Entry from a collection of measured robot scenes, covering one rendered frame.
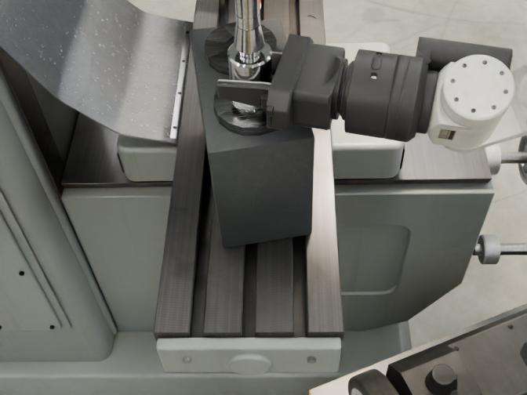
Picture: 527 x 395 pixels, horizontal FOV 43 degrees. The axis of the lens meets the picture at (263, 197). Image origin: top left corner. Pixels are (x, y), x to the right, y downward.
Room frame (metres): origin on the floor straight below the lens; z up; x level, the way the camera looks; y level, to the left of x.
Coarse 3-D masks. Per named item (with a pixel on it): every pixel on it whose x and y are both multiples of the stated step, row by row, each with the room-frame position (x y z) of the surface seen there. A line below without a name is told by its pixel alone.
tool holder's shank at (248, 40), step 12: (240, 0) 0.55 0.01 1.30; (252, 0) 0.55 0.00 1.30; (240, 12) 0.55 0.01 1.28; (252, 12) 0.55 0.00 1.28; (240, 24) 0.55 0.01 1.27; (252, 24) 0.55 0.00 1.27; (240, 36) 0.55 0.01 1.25; (252, 36) 0.55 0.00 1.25; (240, 48) 0.55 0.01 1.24; (252, 48) 0.54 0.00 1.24
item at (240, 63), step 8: (232, 48) 0.57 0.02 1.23; (264, 48) 0.56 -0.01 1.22; (232, 56) 0.55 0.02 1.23; (240, 56) 0.55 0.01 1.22; (256, 56) 0.55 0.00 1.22; (264, 56) 0.55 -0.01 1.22; (232, 64) 0.54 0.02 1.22; (240, 64) 0.54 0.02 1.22; (248, 64) 0.54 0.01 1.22; (256, 64) 0.54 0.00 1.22; (264, 64) 0.54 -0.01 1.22; (248, 72) 0.54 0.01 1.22; (256, 72) 0.54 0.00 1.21
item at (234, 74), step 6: (228, 66) 0.55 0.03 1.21; (270, 66) 0.55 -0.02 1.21; (234, 72) 0.54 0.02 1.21; (240, 72) 0.54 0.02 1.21; (258, 72) 0.54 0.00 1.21; (264, 72) 0.54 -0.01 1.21; (270, 72) 0.55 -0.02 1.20; (234, 78) 0.54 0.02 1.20; (240, 78) 0.54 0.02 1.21; (246, 78) 0.54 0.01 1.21; (252, 78) 0.54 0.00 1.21; (258, 78) 0.54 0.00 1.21; (264, 78) 0.54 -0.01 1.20; (270, 78) 0.55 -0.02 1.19; (234, 102) 0.55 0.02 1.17; (240, 108) 0.54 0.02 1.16; (246, 108) 0.54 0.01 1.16; (252, 108) 0.54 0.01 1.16; (258, 108) 0.54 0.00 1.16
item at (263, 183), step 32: (192, 32) 0.71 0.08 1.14; (224, 32) 0.69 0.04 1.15; (224, 64) 0.63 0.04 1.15; (224, 128) 0.53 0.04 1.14; (256, 128) 0.52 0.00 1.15; (224, 160) 0.50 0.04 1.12; (256, 160) 0.50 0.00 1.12; (288, 160) 0.51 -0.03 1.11; (224, 192) 0.50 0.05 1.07; (256, 192) 0.50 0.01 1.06; (288, 192) 0.51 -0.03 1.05; (224, 224) 0.50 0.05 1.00; (256, 224) 0.50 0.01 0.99; (288, 224) 0.51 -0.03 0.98
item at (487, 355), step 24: (480, 336) 0.53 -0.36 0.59; (504, 336) 0.52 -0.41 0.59; (408, 360) 0.49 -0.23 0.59; (432, 360) 0.48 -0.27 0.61; (456, 360) 0.48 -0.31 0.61; (480, 360) 0.48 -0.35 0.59; (504, 360) 0.48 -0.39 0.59; (408, 384) 0.44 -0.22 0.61; (432, 384) 0.43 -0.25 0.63; (456, 384) 0.43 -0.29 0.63; (480, 384) 0.44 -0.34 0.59; (504, 384) 0.44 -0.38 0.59
